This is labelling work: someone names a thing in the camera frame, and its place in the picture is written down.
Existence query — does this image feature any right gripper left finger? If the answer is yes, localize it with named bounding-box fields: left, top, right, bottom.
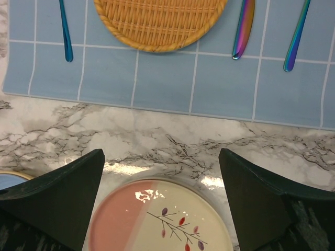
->
left=1, top=149, right=105, bottom=250

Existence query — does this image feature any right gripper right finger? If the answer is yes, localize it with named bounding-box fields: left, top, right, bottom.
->
left=219, top=149, right=334, bottom=250

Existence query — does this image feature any orange yellow plate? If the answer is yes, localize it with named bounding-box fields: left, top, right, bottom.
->
left=0, top=170, right=34, bottom=180

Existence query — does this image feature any light blue plate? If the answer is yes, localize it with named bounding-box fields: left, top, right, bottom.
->
left=0, top=174, right=28, bottom=190

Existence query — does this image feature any pink and cream plate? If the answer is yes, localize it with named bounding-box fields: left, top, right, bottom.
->
left=88, top=178, right=233, bottom=251

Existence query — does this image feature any blue tiled placemat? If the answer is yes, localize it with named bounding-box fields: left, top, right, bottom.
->
left=3, top=1, right=334, bottom=130

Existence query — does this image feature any blue metal fork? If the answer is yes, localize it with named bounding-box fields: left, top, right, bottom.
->
left=59, top=0, right=73, bottom=62

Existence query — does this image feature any iridescent spoon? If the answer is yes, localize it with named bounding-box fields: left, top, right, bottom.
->
left=283, top=0, right=311, bottom=72

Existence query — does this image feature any iridescent table knife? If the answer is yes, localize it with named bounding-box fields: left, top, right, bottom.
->
left=232, top=0, right=255, bottom=60

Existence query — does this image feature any woven wicker trivet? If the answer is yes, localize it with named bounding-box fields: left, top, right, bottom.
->
left=94, top=0, right=227, bottom=53

